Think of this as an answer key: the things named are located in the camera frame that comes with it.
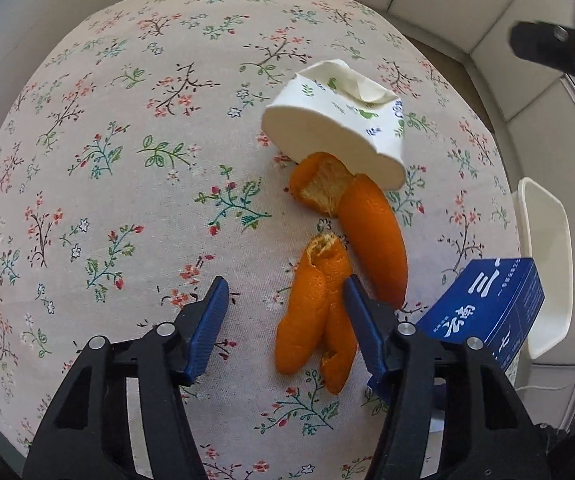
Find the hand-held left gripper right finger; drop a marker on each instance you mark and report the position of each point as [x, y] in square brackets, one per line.
[365, 330]

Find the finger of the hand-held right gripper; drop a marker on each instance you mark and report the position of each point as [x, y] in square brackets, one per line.
[557, 47]

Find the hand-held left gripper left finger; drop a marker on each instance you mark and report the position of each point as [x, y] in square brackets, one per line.
[207, 330]

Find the forked orange peel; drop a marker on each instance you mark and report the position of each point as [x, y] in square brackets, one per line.
[307, 320]

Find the white plastic bin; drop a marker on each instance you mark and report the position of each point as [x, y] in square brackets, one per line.
[547, 270]

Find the long orange peel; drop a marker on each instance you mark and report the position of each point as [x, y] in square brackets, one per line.
[372, 230]

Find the blue cardboard box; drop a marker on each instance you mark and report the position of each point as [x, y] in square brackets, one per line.
[477, 305]

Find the floral tablecloth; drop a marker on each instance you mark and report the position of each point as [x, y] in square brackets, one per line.
[142, 160]

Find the crushed floral paper cup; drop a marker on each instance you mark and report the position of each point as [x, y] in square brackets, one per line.
[317, 130]

